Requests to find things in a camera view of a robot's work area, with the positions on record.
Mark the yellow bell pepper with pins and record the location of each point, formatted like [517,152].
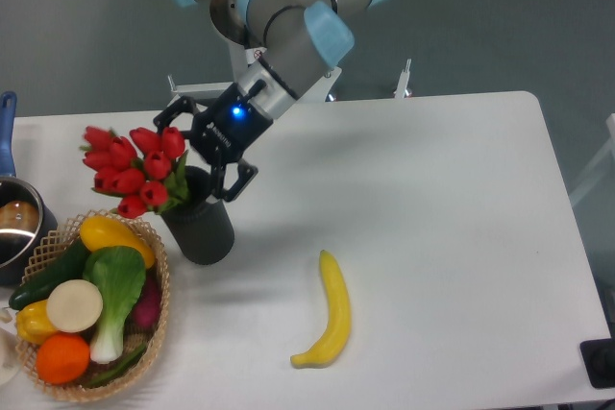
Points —
[33,324]

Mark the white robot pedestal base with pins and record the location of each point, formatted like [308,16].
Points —
[244,51]

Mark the yellow squash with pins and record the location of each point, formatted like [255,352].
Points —
[98,232]

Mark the white table leg bracket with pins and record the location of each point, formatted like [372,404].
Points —
[402,89]

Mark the red tulip bouquet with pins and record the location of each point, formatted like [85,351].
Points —
[145,170]

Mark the blue handled saucepan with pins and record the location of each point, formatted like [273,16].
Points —
[25,218]

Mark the yellow banana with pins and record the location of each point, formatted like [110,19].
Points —
[327,348]

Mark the green bean pod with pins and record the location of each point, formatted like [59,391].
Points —
[120,368]

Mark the dark grey ribbed vase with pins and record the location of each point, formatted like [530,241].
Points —
[201,227]

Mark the green bok choy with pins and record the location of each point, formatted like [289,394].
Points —
[119,274]

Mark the orange fruit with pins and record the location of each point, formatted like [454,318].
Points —
[62,358]

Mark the white frame at right edge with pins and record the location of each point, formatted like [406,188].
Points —
[596,169]

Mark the black device at table edge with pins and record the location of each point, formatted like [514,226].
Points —
[598,359]

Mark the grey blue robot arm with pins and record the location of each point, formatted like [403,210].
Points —
[302,41]

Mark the purple red sweet potato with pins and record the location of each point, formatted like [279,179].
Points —
[146,312]

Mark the woven wicker basket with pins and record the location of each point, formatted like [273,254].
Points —
[147,340]

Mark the dark green cucumber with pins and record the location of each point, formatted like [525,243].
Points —
[69,265]

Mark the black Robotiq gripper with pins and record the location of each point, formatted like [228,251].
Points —
[221,134]

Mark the cream round radish slice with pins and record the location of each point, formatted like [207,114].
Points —
[74,306]

